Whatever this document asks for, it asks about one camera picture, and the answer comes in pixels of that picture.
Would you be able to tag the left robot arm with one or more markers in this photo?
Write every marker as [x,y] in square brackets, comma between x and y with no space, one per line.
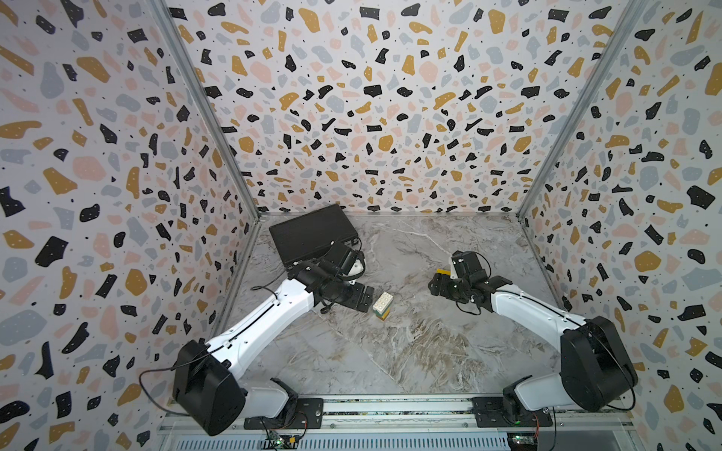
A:
[207,376]

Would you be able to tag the green lego brick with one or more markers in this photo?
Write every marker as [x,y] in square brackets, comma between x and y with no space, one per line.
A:
[381,308]

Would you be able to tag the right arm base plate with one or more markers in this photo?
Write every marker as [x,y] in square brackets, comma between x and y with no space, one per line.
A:
[500,411]

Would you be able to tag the small circuit board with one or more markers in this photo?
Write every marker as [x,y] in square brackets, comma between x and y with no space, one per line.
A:
[282,442]

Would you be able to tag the aluminium front rail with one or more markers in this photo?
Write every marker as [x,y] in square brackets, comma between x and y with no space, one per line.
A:
[439,414]

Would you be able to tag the white lego brick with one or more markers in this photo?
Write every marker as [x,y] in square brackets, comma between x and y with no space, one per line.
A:
[385,297]

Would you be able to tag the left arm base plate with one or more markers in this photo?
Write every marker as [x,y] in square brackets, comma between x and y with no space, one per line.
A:
[301,414]

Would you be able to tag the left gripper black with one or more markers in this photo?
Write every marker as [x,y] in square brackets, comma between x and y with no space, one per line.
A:
[357,301]

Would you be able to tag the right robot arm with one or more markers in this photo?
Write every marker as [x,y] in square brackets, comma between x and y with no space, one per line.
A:
[595,368]

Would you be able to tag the black briefcase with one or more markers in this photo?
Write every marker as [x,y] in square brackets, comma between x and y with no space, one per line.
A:
[311,235]

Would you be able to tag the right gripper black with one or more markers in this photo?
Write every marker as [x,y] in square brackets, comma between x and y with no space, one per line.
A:
[437,286]

